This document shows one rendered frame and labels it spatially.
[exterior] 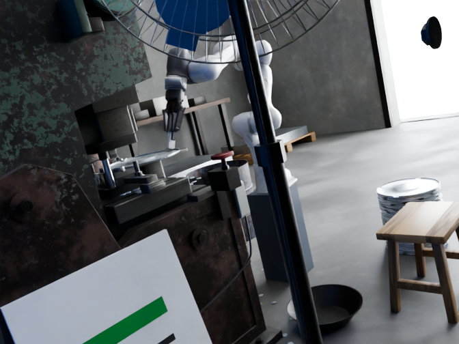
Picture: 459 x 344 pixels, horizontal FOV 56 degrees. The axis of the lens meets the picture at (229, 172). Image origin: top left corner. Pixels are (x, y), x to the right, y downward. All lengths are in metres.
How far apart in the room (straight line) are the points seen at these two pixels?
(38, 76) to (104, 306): 0.66
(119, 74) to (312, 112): 5.31
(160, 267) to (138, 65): 0.65
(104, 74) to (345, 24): 4.98
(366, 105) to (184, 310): 5.03
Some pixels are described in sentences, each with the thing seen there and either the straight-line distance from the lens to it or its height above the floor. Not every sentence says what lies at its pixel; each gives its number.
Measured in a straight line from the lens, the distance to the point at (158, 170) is 1.65.
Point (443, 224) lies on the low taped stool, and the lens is 1.73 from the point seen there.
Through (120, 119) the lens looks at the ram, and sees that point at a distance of 1.56.
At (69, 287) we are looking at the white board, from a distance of 1.26.
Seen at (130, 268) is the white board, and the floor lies 0.53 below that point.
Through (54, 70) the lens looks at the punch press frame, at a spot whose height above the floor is 1.13.
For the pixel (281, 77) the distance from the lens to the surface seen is 6.81.
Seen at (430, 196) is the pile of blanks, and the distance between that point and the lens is 2.21.
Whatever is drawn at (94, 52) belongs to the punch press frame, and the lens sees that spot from 1.42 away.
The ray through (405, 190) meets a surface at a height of 0.30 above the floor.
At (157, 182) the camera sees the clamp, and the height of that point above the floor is 0.73.
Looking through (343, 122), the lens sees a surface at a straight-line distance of 6.34.
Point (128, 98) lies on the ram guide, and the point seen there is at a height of 1.01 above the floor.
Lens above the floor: 0.97
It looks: 11 degrees down
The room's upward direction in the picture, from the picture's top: 14 degrees counter-clockwise
